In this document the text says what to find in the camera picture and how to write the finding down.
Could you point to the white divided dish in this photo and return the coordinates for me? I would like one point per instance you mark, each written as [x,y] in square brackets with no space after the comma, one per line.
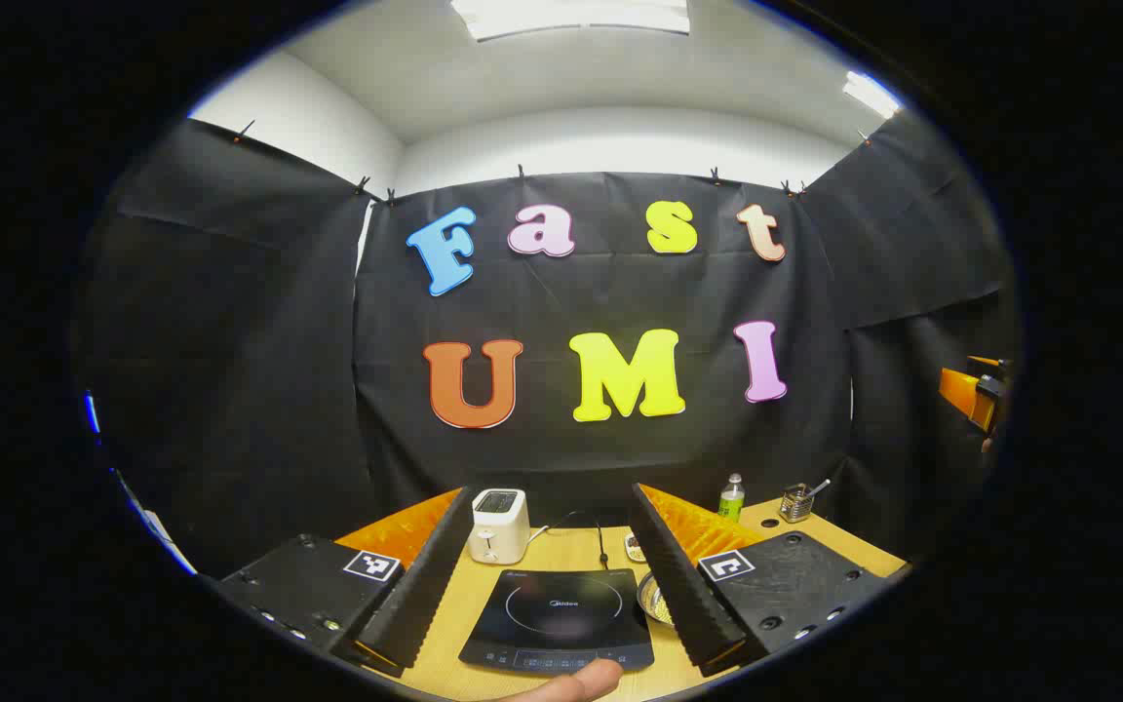
[634,548]

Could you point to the black backdrop cloth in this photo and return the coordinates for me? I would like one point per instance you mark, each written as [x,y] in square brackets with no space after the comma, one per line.
[620,292]

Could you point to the white toaster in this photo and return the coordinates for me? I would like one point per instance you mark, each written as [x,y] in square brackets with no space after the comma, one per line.
[498,531]

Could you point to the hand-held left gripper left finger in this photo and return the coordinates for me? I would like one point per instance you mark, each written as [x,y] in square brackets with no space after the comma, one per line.
[425,585]

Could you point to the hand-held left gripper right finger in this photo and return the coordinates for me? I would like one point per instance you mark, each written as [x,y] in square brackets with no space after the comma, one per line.
[683,595]

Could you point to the stainless steel pot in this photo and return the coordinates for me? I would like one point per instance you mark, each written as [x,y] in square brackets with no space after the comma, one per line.
[654,603]

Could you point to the green label bottle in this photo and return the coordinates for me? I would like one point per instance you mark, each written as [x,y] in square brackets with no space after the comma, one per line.
[731,502]

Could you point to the black induction cooktop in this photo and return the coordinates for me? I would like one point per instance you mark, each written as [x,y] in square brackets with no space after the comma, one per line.
[561,624]

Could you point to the large ceiling light panel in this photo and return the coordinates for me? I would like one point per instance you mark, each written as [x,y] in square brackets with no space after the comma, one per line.
[571,15]

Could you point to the metal spoon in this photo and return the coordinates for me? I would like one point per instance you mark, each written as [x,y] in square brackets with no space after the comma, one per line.
[820,486]

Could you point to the small ceiling light panel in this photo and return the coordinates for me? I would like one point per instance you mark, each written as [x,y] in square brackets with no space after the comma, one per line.
[869,93]

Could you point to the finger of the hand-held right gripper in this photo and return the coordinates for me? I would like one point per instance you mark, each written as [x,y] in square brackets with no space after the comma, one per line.
[961,395]

